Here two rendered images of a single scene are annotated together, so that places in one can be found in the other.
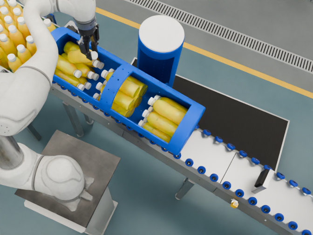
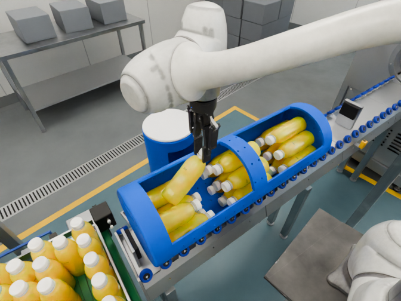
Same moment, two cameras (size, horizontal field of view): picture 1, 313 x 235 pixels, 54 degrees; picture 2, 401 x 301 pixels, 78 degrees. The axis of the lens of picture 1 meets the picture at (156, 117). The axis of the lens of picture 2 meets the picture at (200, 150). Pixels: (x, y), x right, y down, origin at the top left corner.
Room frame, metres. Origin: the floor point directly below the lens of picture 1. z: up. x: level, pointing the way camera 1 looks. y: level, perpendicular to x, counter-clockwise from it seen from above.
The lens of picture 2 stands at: (0.52, 0.85, 1.84)
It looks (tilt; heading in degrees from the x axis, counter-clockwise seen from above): 44 degrees down; 303
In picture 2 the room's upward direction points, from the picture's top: straight up
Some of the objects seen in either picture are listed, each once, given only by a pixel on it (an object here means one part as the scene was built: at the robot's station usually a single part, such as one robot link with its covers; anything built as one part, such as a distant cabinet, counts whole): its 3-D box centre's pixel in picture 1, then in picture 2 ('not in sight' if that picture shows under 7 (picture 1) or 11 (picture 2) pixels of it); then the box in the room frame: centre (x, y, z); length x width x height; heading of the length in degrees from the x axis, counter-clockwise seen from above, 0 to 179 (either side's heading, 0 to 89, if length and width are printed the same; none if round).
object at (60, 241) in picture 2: not in sight; (59, 242); (1.09, 0.79, 1.09); 0.04 x 0.04 x 0.02
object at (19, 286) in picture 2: (8, 19); (18, 288); (1.07, 0.93, 1.09); 0.04 x 0.04 x 0.02
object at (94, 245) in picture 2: not in sight; (93, 254); (1.04, 0.74, 0.99); 0.07 x 0.07 x 0.19
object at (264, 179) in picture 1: (261, 181); (347, 114); (0.46, -0.59, 1.00); 0.10 x 0.04 x 0.15; 159
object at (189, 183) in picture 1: (185, 189); (293, 214); (0.49, -0.30, 0.31); 0.06 x 0.06 x 0.63; 69
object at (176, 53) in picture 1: (156, 72); (174, 178); (1.24, 0.07, 0.59); 0.28 x 0.28 x 0.88
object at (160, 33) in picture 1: (161, 33); (168, 124); (1.24, 0.07, 1.03); 0.28 x 0.28 x 0.01
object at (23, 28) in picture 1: (26, 31); (54, 276); (1.08, 0.86, 0.99); 0.07 x 0.07 x 0.19
